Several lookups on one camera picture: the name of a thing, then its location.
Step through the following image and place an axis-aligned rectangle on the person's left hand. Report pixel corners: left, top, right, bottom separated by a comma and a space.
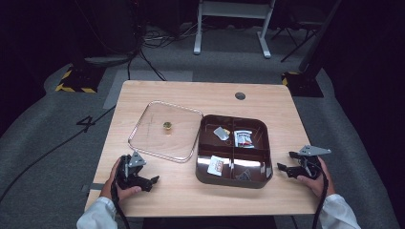
99, 156, 142, 201

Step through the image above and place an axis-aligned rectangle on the white red blue snack packet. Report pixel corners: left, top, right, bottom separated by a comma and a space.
233, 129, 256, 150

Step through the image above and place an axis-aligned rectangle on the silver snack packet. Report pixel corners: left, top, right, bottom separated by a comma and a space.
212, 126, 230, 141

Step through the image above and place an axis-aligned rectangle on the grey tape strip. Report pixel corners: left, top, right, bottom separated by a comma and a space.
81, 182, 106, 194

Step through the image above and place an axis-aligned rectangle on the white orange snack packet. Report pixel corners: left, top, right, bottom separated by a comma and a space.
206, 155, 225, 177

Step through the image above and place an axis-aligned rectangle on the long black floor cable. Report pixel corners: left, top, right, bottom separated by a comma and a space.
0, 105, 117, 204

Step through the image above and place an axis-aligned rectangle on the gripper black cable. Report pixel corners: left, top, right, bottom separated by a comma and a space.
110, 177, 132, 229
310, 170, 330, 229

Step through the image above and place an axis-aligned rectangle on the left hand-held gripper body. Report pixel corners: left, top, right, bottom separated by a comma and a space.
115, 151, 148, 192

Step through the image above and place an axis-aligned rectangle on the person's right hand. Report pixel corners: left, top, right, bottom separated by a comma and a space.
296, 156, 337, 198

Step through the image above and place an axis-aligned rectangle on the round grey stand base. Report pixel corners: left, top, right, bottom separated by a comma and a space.
83, 52, 139, 69

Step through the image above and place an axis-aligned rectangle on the transparent square lid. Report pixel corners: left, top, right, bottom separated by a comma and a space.
127, 100, 204, 164

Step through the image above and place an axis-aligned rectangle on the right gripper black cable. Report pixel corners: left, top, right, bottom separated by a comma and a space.
310, 170, 330, 229

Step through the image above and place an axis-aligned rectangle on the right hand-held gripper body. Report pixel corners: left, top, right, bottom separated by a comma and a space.
288, 144, 332, 179

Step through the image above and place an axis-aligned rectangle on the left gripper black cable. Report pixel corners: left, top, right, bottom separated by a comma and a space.
110, 177, 132, 229

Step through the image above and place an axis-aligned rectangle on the white metal stand frame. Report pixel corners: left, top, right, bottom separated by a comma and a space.
193, 0, 277, 59

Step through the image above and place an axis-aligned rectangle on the dark brown compartment box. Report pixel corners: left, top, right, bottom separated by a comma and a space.
194, 114, 274, 190

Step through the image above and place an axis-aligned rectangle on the black yellow striped base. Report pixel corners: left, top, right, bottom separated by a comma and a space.
53, 64, 107, 94
281, 71, 325, 98

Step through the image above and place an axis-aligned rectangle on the black tripod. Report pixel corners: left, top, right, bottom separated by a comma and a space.
270, 17, 323, 64

